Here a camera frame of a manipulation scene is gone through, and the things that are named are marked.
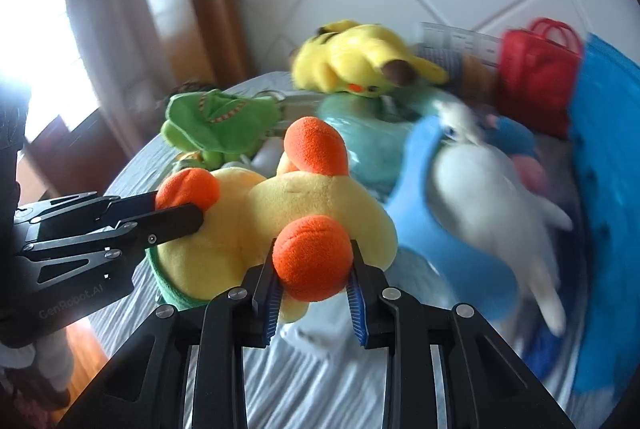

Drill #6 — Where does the striped shirt brown doll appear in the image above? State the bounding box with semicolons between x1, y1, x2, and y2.
414;44;498;105

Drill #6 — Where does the white seal plush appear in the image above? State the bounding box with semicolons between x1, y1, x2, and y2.
430;102;573;337

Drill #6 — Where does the yellow Pikachu plush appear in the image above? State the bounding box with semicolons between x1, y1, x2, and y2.
291;19;449;97

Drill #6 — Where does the teal plush in plastic bag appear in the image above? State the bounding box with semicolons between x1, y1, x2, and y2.
317;84;458;202

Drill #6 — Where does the blue and pink small plush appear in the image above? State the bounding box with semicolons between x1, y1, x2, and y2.
483;114;549;197

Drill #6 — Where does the white curtain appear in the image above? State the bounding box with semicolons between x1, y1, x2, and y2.
65;0;175;156

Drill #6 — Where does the blue plastic storage crate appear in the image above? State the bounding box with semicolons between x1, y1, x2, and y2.
570;34;639;397

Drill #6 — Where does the yellow duck plush green hat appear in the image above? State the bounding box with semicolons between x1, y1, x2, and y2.
148;117;398;323

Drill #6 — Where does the white wall socket strip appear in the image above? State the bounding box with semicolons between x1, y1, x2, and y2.
416;22;501;67

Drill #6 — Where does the red plastic toy case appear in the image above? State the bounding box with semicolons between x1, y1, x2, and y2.
496;17;584;140

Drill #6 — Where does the green frog plush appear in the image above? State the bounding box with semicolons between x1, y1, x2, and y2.
160;90;281;170

